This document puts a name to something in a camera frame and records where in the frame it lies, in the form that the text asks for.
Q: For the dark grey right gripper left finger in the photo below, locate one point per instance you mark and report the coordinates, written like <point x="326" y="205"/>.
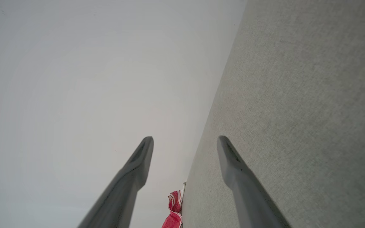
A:
<point x="128" y="183"/>

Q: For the red and white basketball jersey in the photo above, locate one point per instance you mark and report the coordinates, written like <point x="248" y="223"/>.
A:
<point x="174" y="218"/>

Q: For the grey fabric sofa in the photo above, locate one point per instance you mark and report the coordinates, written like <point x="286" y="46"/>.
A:
<point x="296" y="101"/>

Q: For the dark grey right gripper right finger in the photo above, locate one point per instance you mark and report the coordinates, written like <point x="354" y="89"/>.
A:
<point x="242" y="183"/>

